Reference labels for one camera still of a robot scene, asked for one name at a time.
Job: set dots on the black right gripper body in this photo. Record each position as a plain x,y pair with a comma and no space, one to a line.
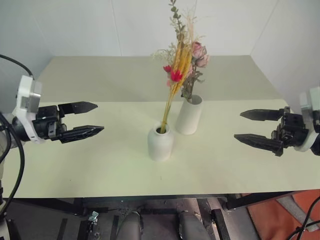
291,132

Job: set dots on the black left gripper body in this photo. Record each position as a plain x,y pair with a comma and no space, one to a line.
46,123

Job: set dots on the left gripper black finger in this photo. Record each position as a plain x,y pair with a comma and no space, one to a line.
77,107
83,131

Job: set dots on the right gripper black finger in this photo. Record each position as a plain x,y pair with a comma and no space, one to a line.
262,114
257,141

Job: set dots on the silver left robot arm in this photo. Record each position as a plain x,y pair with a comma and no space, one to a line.
19,131

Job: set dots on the white cylinder vase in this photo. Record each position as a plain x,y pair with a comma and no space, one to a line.
188,117

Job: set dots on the white round-shouldered vase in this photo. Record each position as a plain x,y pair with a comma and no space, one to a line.
160,146

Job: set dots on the orange floor mat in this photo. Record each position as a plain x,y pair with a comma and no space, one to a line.
275,220

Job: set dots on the pink rose bouquet with greenery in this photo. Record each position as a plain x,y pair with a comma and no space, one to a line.
200,58

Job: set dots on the small silver clip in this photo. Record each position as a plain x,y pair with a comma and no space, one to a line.
93,216

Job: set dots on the yellow wheat bouquet, red flowers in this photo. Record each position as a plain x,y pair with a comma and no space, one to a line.
180,63

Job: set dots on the dark grey rounded shape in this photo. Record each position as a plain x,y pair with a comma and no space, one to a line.
192,226
132,226

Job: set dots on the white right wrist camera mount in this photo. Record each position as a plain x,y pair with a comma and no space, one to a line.
314,97

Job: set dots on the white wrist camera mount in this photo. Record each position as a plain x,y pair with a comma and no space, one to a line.
314,97
25,87

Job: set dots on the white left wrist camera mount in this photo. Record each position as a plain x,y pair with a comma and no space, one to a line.
25,87

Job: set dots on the black metal table frame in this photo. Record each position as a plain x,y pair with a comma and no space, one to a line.
250,200

